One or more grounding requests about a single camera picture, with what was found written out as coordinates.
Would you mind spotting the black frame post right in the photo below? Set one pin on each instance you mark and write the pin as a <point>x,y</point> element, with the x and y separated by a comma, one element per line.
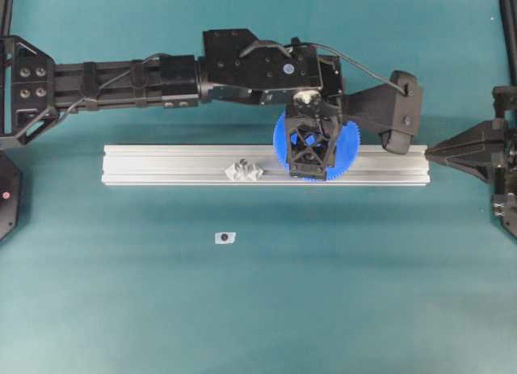
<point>508,14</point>

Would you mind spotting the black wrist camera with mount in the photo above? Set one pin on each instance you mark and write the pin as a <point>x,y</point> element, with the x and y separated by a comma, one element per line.
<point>393,116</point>

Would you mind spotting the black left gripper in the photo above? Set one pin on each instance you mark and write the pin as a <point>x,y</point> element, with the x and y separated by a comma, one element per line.
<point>306,78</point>

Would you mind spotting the black frame post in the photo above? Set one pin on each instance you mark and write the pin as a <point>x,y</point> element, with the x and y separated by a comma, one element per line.
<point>6,8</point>
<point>508,14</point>

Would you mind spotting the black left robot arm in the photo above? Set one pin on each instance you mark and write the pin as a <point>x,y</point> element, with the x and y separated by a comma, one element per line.
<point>37,93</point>

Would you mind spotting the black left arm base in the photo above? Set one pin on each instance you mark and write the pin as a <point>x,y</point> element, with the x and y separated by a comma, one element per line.
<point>11,187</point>

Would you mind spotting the silver aluminium extrusion rail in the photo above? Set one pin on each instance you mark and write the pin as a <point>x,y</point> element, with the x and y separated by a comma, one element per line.
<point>205,165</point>

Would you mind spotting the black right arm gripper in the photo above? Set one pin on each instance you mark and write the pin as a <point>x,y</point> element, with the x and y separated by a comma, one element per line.
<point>487,151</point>

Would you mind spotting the large blue plastic gear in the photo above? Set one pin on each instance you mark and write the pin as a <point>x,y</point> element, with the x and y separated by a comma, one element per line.
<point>347,147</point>

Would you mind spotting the lower white shaft bracket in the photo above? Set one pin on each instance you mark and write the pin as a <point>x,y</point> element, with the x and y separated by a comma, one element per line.
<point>243,171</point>

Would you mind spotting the black frame post left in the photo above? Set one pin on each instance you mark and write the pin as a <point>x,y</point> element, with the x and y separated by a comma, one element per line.
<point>6,8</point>

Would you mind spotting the black screw on white tape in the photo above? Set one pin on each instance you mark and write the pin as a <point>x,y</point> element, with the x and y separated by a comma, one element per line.
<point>225,238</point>

